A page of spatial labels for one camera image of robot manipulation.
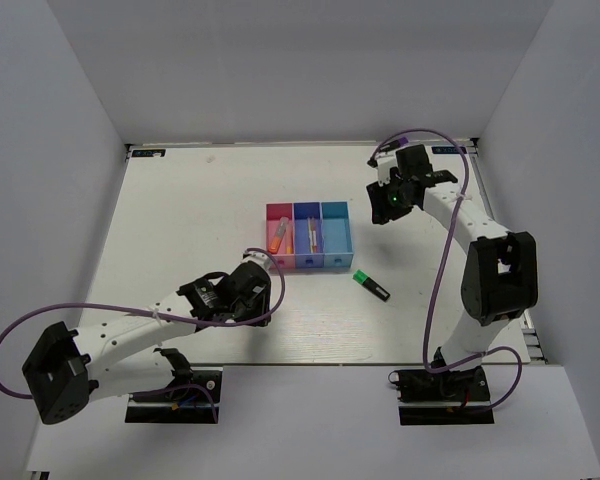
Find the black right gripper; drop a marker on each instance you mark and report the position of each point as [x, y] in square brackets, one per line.
[381, 211]

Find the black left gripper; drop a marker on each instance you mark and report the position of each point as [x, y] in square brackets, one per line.
[264, 302]

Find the purple cap black highlighter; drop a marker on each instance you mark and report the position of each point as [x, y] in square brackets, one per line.
[393, 145]

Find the pink thin pen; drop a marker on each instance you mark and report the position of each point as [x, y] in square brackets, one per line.
[316, 238]

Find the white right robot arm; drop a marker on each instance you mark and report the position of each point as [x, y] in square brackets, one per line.
[500, 280]

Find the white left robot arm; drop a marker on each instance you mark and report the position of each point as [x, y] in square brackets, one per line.
[69, 368]

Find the right corner label sticker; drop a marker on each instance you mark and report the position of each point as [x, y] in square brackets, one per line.
[447, 150]

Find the corner label sticker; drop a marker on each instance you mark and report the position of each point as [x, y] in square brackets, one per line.
[447, 150]
[148, 153]

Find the pink plastic bin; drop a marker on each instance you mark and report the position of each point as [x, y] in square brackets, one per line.
[274, 211]

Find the purple-blue plastic bin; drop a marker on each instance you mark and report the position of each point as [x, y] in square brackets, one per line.
[304, 258]

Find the light blue plastic bin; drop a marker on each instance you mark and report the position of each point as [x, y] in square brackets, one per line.
[336, 233]

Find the green cap black highlighter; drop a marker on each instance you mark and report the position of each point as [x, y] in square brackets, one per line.
[371, 285]

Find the left corner label sticker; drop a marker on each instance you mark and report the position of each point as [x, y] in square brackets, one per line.
[148, 153]

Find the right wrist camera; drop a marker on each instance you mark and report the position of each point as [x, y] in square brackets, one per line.
[383, 163]

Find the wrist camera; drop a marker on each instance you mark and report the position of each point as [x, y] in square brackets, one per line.
[260, 259]
[383, 163]

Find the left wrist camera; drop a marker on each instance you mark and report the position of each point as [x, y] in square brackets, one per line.
[260, 259]

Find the metal table edge rail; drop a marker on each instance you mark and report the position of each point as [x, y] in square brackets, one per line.
[507, 261]

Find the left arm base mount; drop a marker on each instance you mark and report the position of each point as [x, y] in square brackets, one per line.
[199, 404]

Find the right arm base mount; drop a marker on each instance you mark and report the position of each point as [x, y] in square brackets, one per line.
[447, 399]

